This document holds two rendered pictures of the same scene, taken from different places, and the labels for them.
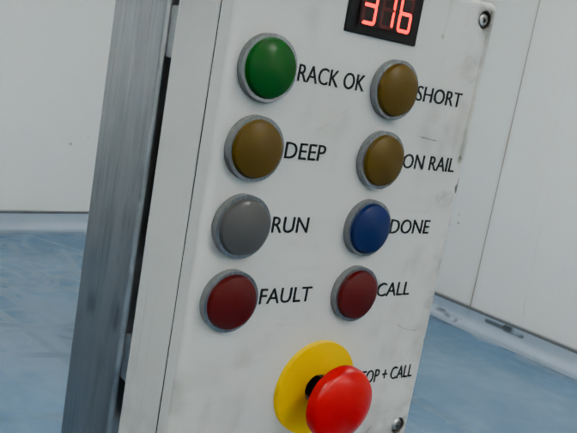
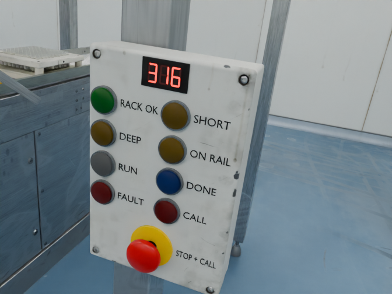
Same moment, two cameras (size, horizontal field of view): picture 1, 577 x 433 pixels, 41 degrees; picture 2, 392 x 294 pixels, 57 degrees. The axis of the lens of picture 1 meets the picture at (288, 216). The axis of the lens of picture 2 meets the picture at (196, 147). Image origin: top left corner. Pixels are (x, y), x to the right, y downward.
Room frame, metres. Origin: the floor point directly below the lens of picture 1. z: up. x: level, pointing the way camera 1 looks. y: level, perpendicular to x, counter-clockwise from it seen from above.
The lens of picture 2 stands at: (0.23, -0.33, 1.16)
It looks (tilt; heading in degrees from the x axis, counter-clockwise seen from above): 22 degrees down; 56
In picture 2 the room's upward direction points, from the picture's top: 7 degrees clockwise
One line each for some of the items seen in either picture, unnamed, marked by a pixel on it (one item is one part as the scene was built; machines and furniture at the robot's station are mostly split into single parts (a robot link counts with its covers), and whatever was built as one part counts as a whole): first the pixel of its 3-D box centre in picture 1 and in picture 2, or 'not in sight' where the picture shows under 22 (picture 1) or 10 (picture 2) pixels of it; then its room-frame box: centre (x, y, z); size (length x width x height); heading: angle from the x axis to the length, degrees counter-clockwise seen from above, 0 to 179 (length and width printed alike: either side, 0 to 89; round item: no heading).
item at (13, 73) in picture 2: not in sight; (36, 69); (0.44, 1.12, 0.85); 0.24 x 0.24 x 0.02; 40
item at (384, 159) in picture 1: (383, 161); (171, 150); (0.39, -0.04, 1.01); 0.03 x 0.01 x 0.03; 129
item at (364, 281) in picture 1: (356, 294); (165, 212); (0.39, -0.04, 0.94); 0.03 x 0.01 x 0.03; 129
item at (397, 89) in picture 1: (397, 90); (174, 116); (0.39, -0.04, 1.05); 0.03 x 0.01 x 0.03; 129
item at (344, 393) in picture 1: (322, 392); (149, 248); (0.38, -0.03, 0.89); 0.04 x 0.04 x 0.04; 39
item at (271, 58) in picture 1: (270, 68); (102, 100); (0.34, 0.02, 1.05); 0.03 x 0.01 x 0.03; 129
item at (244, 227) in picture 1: (244, 227); (101, 164); (0.34, 0.02, 0.98); 0.03 x 0.01 x 0.03; 129
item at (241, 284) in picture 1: (231, 301); (101, 192); (0.34, 0.02, 0.94); 0.03 x 0.01 x 0.03; 129
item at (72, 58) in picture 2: not in sight; (35, 56); (0.44, 1.12, 0.90); 0.25 x 0.24 x 0.02; 130
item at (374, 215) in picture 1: (369, 228); (168, 182); (0.39, -0.04, 0.98); 0.03 x 0.01 x 0.03; 129
